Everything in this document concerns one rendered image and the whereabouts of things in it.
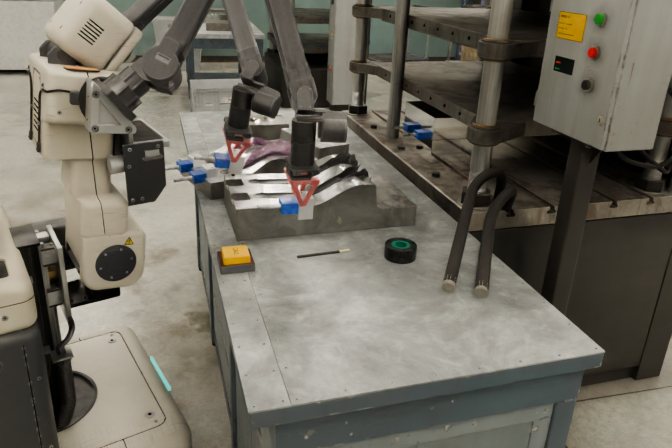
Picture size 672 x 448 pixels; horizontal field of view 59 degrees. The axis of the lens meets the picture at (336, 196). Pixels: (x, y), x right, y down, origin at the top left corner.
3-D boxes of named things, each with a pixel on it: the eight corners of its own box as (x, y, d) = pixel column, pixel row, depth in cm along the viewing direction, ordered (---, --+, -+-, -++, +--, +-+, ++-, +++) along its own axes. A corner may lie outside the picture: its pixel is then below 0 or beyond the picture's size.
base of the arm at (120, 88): (90, 82, 134) (104, 92, 125) (118, 58, 136) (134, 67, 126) (117, 110, 139) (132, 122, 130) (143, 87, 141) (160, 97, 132)
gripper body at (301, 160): (309, 163, 147) (311, 133, 144) (320, 177, 138) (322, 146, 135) (283, 163, 145) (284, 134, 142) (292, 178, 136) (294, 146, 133)
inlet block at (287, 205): (258, 221, 141) (259, 200, 139) (255, 212, 145) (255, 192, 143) (312, 219, 144) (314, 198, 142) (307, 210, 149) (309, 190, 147)
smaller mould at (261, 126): (239, 142, 234) (238, 125, 232) (233, 132, 248) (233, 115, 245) (289, 140, 240) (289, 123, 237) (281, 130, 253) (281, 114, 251)
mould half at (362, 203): (236, 241, 155) (235, 192, 150) (224, 203, 178) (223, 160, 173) (415, 225, 169) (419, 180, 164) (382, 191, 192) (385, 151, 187)
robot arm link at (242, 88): (240, 79, 159) (229, 83, 154) (263, 87, 158) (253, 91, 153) (236, 103, 162) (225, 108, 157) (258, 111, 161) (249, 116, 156)
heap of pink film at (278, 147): (241, 172, 186) (241, 148, 183) (218, 156, 199) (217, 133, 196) (312, 160, 200) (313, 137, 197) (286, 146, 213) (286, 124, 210)
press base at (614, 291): (436, 418, 211) (461, 233, 184) (332, 252, 326) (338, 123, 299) (635, 380, 235) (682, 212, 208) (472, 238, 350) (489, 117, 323)
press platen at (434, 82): (476, 189, 178) (484, 131, 171) (344, 94, 292) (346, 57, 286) (696, 172, 201) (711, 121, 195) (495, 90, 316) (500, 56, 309)
